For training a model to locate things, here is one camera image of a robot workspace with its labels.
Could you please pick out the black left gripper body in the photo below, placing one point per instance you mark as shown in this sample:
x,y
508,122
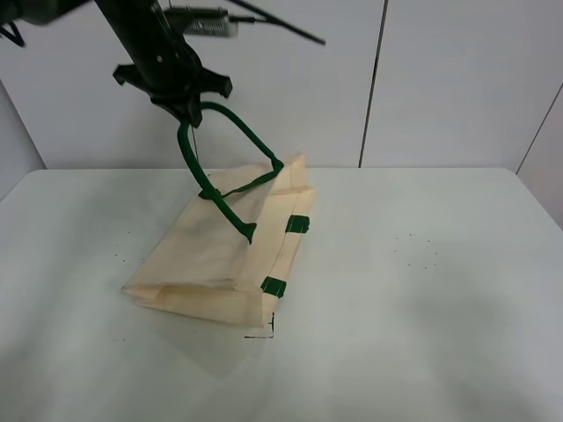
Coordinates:
x,y
168,67

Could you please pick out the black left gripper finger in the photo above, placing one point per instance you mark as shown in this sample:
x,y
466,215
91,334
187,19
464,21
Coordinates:
x,y
183,106

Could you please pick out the cream linen bag green handles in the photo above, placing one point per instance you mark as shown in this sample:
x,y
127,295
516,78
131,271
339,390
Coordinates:
x,y
228,256

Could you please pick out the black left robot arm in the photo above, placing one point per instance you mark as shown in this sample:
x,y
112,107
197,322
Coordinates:
x,y
138,19

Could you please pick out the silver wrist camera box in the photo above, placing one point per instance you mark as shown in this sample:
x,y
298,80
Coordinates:
x,y
201,22

